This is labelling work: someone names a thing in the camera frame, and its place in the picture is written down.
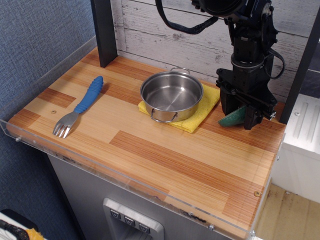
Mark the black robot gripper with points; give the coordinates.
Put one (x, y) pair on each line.
(241, 87)

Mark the black vertical post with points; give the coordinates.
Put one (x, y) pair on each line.
(104, 31)
(301, 71)

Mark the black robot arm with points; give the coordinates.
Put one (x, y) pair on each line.
(251, 30)

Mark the blue handled metal fork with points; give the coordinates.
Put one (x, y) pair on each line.
(65, 124)

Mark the yellow folded cloth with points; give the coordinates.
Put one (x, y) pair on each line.
(210, 98)

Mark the grey toy fridge cabinet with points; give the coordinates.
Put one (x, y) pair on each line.
(154, 203)

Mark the black right vertical post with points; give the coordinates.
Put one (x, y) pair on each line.
(301, 71)

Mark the silver metal pan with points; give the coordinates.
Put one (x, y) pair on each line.
(171, 96)

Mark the black left vertical post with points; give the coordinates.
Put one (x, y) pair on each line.
(104, 31)

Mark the white ridged side counter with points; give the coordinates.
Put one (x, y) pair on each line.
(297, 165)

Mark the clear acrylic table guard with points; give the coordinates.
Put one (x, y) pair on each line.
(114, 161)

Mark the toy avocado half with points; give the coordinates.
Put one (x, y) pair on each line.
(236, 117)

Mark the yellow object at corner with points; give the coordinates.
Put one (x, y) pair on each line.
(34, 235)

